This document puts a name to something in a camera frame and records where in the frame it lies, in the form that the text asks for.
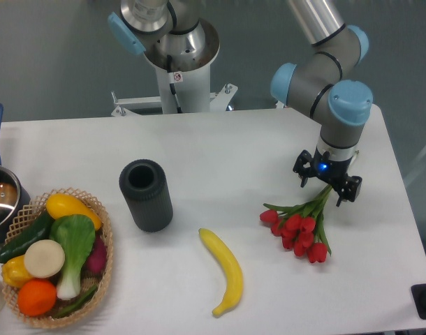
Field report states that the yellow bell pepper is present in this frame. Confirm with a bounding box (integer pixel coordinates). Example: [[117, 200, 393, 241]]
[[1, 255, 34, 288]]

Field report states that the purple sweet potato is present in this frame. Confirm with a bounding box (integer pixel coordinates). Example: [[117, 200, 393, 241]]
[[85, 235, 107, 274]]

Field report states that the dark grey ribbed vase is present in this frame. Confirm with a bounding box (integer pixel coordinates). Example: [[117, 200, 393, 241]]
[[119, 159, 173, 232]]

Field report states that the green chili pepper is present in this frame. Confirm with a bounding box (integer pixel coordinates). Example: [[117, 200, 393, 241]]
[[53, 285, 98, 318]]

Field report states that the yellow banana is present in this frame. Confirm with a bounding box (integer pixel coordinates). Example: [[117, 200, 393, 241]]
[[198, 228, 244, 318]]

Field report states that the red tulip bouquet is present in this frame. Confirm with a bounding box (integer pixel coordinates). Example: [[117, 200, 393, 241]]
[[259, 186, 332, 264]]

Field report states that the beige round disc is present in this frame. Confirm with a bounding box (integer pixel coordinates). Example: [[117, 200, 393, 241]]
[[24, 239, 65, 278]]

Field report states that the green cucumber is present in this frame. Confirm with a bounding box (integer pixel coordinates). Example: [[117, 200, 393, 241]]
[[0, 211, 54, 264]]

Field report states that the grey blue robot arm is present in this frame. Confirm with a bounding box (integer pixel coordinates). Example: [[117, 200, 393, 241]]
[[108, 1, 373, 202]]

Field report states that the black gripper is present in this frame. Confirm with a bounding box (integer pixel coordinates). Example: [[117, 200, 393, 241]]
[[293, 149, 362, 207]]

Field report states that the woven wicker basket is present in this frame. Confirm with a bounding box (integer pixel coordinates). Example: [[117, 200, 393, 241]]
[[3, 188, 113, 329]]

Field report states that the orange fruit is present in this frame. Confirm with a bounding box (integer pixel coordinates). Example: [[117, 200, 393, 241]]
[[17, 278, 57, 317]]

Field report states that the black device at edge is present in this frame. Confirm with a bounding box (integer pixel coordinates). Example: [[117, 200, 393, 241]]
[[411, 283, 426, 320]]

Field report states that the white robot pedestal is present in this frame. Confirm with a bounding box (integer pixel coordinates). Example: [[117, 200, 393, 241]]
[[108, 14, 238, 117]]

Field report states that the blue handled saucepan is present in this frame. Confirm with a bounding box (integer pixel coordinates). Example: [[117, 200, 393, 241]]
[[0, 103, 31, 244]]

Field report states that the black pedestal cable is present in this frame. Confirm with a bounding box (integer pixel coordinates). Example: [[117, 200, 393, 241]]
[[166, 54, 184, 114]]

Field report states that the yellow squash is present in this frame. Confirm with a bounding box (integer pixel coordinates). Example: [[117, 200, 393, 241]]
[[45, 193, 102, 230]]

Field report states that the green bok choy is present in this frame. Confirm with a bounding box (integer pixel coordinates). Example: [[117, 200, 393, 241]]
[[50, 214, 96, 300]]

